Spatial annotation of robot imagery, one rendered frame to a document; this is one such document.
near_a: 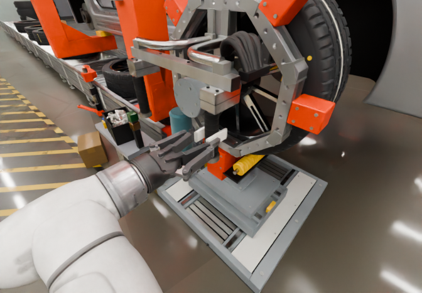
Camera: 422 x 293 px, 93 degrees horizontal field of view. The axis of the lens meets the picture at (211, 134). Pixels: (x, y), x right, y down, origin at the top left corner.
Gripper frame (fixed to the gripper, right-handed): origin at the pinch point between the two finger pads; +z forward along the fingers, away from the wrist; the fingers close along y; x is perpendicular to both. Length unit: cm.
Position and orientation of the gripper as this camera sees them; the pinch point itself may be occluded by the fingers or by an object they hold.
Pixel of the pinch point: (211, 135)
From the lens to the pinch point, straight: 50.2
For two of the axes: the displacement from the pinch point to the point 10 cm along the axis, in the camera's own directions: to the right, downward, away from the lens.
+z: 7.0, -4.2, 5.8
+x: 0.0, -8.1, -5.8
